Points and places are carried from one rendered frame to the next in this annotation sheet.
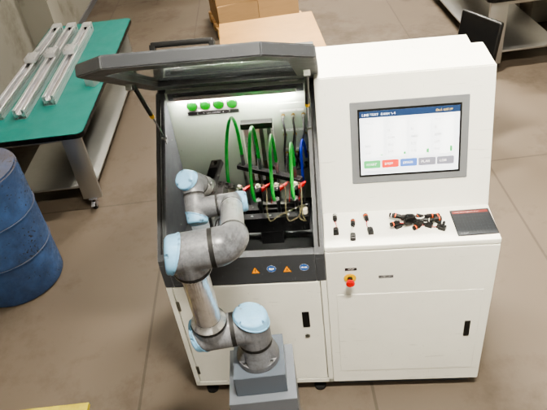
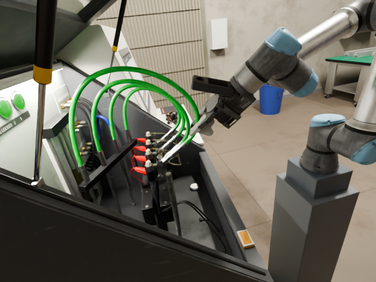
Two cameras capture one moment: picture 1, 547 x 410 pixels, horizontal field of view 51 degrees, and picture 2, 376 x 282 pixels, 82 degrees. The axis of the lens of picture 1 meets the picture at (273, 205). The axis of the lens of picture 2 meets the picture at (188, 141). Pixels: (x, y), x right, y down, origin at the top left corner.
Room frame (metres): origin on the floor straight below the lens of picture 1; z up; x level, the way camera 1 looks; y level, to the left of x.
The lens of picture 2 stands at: (2.04, 0.75, 1.49)
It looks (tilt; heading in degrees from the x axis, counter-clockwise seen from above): 27 degrees down; 256
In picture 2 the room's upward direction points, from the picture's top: 7 degrees counter-clockwise
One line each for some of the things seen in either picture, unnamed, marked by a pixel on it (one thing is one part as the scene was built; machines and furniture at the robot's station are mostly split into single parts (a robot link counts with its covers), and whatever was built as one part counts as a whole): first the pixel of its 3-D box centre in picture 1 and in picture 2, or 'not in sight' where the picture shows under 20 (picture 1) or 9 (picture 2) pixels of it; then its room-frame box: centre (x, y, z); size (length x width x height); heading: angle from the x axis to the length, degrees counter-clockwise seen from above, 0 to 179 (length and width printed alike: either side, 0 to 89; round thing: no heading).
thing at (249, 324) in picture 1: (250, 325); (326, 131); (1.31, 0.13, 1.07); 0.13 x 0.12 x 0.14; 92
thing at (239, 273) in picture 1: (242, 268); (221, 206); (1.80, 0.17, 0.87); 0.62 x 0.04 x 0.16; 83
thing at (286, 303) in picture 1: (254, 335); not in sight; (1.78, 0.17, 0.44); 0.65 x 0.02 x 0.68; 83
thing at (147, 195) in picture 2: (272, 223); (158, 191); (2.02, 0.02, 0.91); 0.34 x 0.10 x 0.15; 83
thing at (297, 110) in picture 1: (294, 134); (77, 126); (2.26, -0.14, 1.20); 0.13 x 0.03 x 0.31; 83
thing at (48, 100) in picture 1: (74, 102); not in sight; (4.62, 1.58, 0.40); 2.21 x 0.83 x 0.81; 178
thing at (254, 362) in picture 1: (256, 346); (320, 154); (1.31, 0.13, 0.95); 0.15 x 0.15 x 0.10
